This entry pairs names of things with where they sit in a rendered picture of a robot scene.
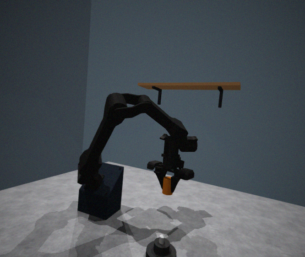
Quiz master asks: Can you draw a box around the orange knob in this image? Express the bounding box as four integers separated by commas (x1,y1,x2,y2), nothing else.
162,177,173,195

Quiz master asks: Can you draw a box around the dark grey round pedestal with silver shaft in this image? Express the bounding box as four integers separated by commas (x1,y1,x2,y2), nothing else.
146,235,176,257

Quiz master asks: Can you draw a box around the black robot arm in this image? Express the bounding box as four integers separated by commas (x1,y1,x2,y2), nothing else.
78,93,198,190

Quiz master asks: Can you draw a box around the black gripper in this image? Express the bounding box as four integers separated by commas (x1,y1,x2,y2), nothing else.
147,151,194,193

